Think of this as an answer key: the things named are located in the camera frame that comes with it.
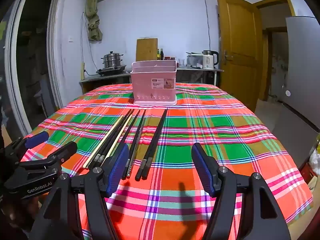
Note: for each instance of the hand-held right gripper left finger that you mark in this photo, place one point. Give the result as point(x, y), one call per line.
point(117, 171)

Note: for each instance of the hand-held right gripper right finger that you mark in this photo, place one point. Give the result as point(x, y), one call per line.
point(202, 171)

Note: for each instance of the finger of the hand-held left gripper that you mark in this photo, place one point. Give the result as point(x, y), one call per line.
point(37, 137)
point(63, 152)

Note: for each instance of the light wooden chopstick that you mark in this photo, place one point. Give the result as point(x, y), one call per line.
point(105, 140)
point(120, 135)

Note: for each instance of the row of black chopsticks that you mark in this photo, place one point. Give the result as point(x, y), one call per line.
point(154, 140)

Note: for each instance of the pink plastic utensil basket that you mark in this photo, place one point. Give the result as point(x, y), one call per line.
point(155, 80)

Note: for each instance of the plaid tablecloth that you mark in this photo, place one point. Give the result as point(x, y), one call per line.
point(200, 135)

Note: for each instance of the small steel kitchen table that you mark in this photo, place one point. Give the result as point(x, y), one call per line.
point(100, 81)

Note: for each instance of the yellow power strip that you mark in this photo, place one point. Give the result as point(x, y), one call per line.
point(83, 70)

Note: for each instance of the black induction cooker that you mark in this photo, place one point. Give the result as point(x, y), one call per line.
point(111, 70)

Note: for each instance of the long steel kitchen table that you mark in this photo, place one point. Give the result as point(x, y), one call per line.
point(197, 76)

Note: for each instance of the kitchen knife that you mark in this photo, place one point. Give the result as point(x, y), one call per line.
point(197, 67)

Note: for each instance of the steel steamer pot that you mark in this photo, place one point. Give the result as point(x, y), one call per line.
point(112, 58)

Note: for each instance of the clear drinking glass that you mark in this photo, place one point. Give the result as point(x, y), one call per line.
point(181, 62)

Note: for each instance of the white electric kettle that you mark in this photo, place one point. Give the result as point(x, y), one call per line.
point(208, 60)

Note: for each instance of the yellow oil bottle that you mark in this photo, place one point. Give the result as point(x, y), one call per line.
point(158, 55)

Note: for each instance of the dark sauce bottle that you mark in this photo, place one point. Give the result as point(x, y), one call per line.
point(162, 54)

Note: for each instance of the wooden cutting board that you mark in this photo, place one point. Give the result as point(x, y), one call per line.
point(147, 48)

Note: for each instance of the yellow wooden door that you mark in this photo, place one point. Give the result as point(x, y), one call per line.
point(237, 50)

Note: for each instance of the green knotted curtain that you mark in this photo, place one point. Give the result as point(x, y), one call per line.
point(93, 17)

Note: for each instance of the grey refrigerator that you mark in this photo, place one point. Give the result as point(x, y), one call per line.
point(303, 62)

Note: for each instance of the white sliding door frame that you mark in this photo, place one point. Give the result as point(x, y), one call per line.
point(53, 55)

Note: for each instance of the white wall switch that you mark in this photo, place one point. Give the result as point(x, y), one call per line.
point(71, 38)

